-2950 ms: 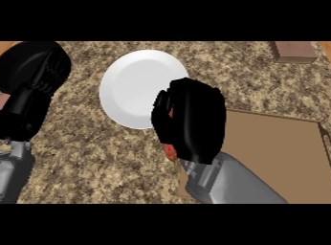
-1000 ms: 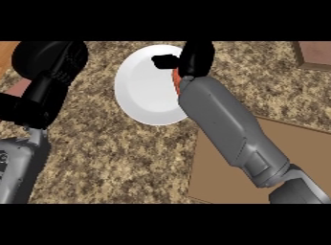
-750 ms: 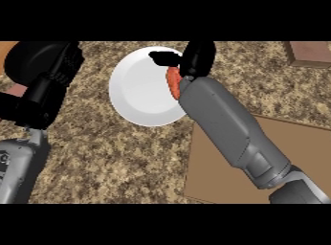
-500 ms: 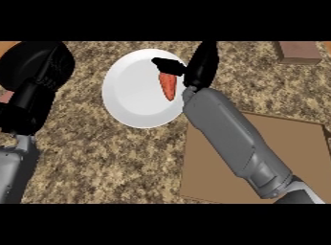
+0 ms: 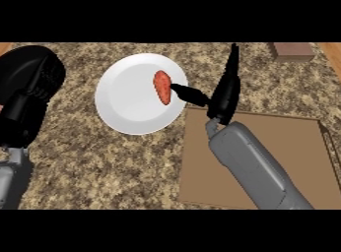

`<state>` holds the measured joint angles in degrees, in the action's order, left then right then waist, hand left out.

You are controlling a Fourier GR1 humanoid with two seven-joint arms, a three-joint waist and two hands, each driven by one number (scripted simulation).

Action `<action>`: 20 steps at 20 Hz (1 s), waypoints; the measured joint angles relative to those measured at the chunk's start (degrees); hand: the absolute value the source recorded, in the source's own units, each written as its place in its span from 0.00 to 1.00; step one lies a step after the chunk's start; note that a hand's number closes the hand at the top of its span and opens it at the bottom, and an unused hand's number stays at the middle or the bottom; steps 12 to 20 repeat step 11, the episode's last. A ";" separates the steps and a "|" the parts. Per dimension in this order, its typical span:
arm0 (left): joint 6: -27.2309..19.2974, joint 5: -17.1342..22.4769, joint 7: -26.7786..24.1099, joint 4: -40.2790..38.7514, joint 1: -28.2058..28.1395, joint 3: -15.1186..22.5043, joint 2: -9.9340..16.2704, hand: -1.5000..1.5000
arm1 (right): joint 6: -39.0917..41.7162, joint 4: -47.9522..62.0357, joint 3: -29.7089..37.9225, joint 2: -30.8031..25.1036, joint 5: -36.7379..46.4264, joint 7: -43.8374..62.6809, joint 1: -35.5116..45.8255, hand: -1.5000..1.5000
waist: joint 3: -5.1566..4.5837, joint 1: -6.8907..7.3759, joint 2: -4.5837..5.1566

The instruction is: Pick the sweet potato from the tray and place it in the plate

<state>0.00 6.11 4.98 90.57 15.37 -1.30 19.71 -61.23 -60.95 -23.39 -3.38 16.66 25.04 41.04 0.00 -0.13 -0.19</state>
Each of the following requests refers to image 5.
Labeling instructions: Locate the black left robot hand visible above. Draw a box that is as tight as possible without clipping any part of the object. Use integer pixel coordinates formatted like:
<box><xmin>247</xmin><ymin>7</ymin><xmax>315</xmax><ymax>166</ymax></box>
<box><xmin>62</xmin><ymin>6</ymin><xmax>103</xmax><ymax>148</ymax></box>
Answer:
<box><xmin>0</xmin><ymin>44</ymin><xmax>66</xmax><ymax>150</ymax></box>

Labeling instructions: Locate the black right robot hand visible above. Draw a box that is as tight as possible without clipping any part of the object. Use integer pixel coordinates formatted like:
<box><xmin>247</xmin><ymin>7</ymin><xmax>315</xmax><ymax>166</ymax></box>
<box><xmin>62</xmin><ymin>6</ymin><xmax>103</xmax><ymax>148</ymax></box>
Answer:
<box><xmin>169</xmin><ymin>42</ymin><xmax>241</xmax><ymax>126</ymax></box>

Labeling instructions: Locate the orange sweet potato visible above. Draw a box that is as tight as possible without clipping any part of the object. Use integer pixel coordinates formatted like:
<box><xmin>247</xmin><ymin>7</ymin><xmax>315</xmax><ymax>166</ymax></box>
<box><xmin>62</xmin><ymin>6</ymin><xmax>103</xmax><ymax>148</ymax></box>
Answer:
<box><xmin>151</xmin><ymin>70</ymin><xmax>173</xmax><ymax>106</ymax></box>

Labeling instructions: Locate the white round plate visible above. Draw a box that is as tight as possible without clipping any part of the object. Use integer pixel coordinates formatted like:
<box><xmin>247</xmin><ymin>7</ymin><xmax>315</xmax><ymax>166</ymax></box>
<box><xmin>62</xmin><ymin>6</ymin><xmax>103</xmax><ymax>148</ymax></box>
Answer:
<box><xmin>93</xmin><ymin>53</ymin><xmax>189</xmax><ymax>136</ymax></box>

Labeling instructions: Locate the brown flat tray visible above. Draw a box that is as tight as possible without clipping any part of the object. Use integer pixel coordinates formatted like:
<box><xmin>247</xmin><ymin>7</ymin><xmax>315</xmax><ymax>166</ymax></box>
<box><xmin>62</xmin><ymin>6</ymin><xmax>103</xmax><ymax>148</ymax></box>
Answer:
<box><xmin>176</xmin><ymin>105</ymin><xmax>341</xmax><ymax>211</ymax></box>

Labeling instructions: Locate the reddish brown block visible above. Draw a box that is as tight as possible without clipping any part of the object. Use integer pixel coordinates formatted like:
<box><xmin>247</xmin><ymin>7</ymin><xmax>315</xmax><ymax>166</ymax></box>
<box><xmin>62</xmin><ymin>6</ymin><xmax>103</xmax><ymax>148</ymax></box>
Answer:
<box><xmin>268</xmin><ymin>42</ymin><xmax>315</xmax><ymax>63</ymax></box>

